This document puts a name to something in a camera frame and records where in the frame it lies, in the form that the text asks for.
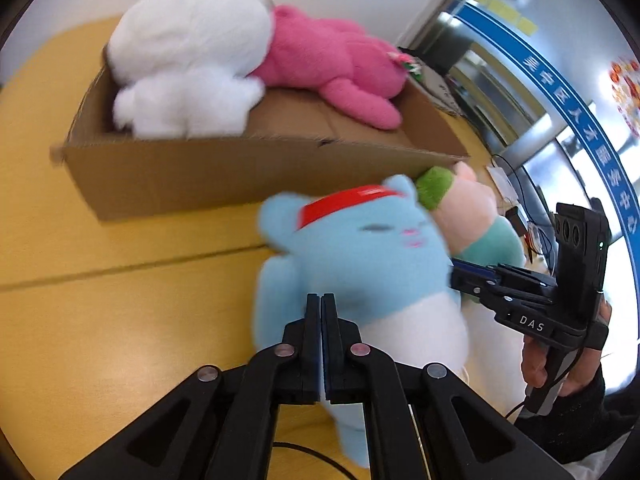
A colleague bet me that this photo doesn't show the white panda plush toy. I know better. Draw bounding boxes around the white panda plush toy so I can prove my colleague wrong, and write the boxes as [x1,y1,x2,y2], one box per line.
[104,0,274,140]

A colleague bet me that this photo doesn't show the brown cardboard box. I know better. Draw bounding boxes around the brown cardboard box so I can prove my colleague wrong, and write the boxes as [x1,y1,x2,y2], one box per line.
[50,68,469,221]

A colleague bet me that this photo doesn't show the yellow sticky notes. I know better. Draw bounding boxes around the yellow sticky notes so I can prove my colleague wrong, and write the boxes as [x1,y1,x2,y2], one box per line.
[468,0,538,37]

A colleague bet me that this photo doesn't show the grey cloth bag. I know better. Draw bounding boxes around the grey cloth bag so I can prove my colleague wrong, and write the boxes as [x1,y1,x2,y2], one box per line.
[410,58,463,117]

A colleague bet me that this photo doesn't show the blue cat plush toy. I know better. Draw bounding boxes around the blue cat plush toy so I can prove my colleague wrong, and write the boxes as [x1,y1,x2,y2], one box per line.
[252,173,471,468]

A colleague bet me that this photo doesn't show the black cable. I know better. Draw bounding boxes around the black cable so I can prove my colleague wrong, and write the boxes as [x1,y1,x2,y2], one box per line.
[271,441,359,480]

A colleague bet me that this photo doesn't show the red festive window decal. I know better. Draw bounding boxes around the red festive window decal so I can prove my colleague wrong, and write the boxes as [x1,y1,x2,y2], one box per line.
[608,58,640,139]

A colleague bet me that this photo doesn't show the pink plush toy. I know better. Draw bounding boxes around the pink plush toy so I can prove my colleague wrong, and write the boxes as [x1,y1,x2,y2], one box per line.
[253,4,408,130]

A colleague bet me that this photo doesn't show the pig plush teal pants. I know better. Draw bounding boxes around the pig plush teal pants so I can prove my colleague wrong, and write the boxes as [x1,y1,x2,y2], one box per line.
[416,162,525,414]

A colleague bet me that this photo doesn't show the person's right hand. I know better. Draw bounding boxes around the person's right hand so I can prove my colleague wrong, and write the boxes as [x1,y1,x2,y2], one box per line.
[520,299,614,399]

